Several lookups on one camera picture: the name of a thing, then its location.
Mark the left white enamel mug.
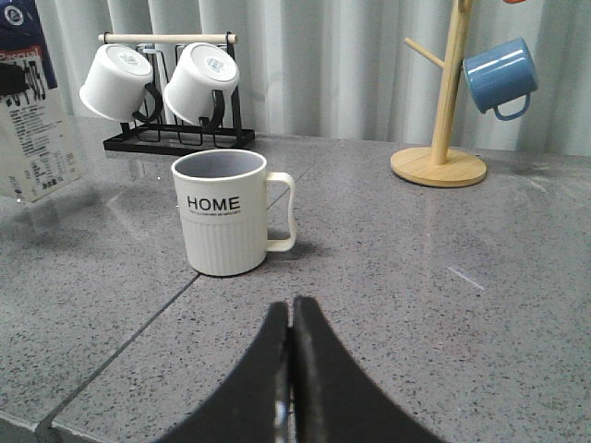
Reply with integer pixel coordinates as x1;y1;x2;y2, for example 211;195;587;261
79;43;163;123

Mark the cream HOME mug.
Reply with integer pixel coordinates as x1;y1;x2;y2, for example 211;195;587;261
171;149;296;277

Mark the white enamel mug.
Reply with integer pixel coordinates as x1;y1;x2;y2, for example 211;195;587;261
163;42;240;132
79;43;163;123

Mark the right white enamel mug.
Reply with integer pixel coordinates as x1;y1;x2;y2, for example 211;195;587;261
163;42;240;132

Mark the black wire mug rack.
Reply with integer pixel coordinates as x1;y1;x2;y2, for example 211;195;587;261
98;31;255;156

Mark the wooden mug tree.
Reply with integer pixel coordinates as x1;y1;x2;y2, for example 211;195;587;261
391;1;487;188

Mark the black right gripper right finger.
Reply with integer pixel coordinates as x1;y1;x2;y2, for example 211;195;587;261
292;297;440;442

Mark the white milk carton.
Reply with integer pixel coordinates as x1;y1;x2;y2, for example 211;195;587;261
1;1;80;202

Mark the blue enamel mug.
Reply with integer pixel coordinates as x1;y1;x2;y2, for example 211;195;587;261
462;37;538;121

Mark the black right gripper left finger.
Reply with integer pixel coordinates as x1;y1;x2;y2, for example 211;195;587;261
159;303;290;442

